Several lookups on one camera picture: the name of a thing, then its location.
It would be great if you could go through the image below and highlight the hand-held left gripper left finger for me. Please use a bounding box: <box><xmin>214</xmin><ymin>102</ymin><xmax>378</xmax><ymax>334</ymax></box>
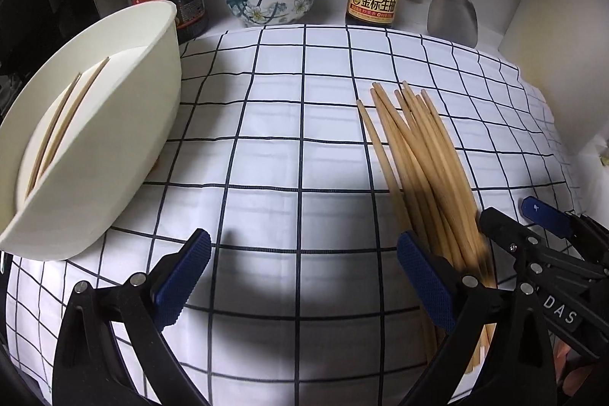
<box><xmin>51</xmin><ymin>229</ymin><xmax>212</xmax><ymax>406</ymax></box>

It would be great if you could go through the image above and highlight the bunch of wooden chopsticks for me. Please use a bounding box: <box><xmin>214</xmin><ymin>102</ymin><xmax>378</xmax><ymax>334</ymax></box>
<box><xmin>356</xmin><ymin>80</ymin><xmax>498</xmax><ymax>376</ymax></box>

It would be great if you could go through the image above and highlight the large white bowl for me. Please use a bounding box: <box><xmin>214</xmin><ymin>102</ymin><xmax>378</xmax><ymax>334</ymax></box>
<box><xmin>0</xmin><ymin>1</ymin><xmax>184</xmax><ymax>261</ymax></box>

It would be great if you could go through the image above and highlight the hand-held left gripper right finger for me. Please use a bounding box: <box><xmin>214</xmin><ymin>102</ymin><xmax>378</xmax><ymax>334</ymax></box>
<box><xmin>396</xmin><ymin>231</ymin><xmax>557</xmax><ymax>406</ymax></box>

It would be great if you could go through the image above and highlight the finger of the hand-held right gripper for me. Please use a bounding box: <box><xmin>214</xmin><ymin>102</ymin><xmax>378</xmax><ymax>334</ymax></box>
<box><xmin>520</xmin><ymin>196</ymin><xmax>609</xmax><ymax>245</ymax></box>
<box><xmin>478</xmin><ymin>207</ymin><xmax>609</xmax><ymax>288</ymax></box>

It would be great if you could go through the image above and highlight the black cooktop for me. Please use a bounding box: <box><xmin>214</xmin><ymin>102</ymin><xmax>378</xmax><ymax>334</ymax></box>
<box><xmin>0</xmin><ymin>0</ymin><xmax>129</xmax><ymax>69</ymax></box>

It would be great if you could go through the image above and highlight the white checked cloth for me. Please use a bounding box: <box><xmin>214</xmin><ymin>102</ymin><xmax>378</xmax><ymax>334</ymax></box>
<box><xmin>5</xmin><ymin>24</ymin><xmax>586</xmax><ymax>406</ymax></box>

